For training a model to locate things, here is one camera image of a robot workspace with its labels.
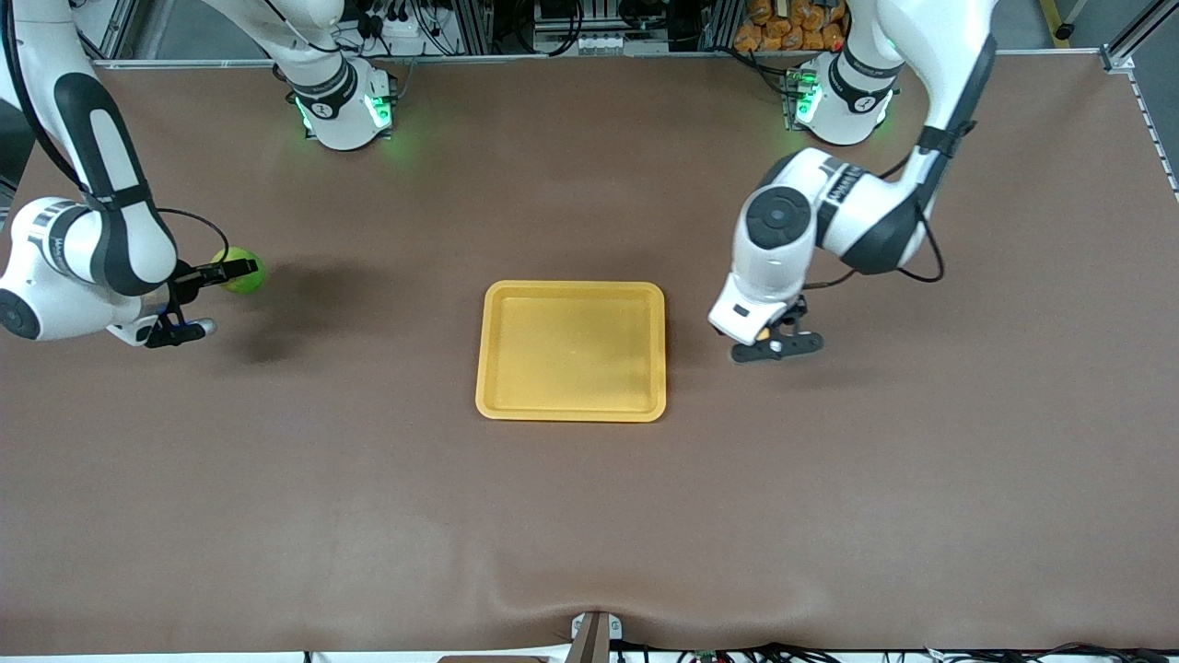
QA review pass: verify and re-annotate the green apple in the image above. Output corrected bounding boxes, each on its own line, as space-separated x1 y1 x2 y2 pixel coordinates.
210 247 266 296

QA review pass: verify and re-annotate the yellow plastic tray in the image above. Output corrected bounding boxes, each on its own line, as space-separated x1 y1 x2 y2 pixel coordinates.
475 280 667 424

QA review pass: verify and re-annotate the orange snack bag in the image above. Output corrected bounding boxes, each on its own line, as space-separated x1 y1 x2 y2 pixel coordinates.
734 0 848 53

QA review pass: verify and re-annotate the brown table cover mat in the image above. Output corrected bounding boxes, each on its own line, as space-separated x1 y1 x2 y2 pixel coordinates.
0 55 1179 655

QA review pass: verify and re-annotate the white power strip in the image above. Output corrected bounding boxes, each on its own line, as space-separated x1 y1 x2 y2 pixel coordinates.
364 7 426 42

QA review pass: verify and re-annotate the black left camera mount bracket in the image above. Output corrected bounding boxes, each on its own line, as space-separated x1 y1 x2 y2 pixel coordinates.
732 313 823 365

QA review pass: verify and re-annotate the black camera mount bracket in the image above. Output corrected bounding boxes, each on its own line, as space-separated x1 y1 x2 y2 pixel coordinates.
732 313 823 365
143 308 208 349

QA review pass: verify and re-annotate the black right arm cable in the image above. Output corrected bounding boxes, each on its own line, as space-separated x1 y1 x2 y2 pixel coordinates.
0 0 231 270

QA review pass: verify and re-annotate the black right camera mount bracket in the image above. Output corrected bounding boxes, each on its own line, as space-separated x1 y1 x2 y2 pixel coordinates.
143 308 208 349

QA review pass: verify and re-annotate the aluminium frame extrusion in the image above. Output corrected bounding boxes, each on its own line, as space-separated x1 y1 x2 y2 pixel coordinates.
69 0 148 67

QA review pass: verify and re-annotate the aluminium table edge rail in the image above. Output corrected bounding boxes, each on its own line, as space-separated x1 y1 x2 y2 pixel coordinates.
92 51 1106 73

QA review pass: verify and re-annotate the metal table edge bracket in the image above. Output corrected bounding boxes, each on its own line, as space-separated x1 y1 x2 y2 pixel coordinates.
569 611 625 663

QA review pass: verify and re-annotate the aluminium frame post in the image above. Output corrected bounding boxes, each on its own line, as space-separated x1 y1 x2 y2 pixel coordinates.
1101 0 1179 73

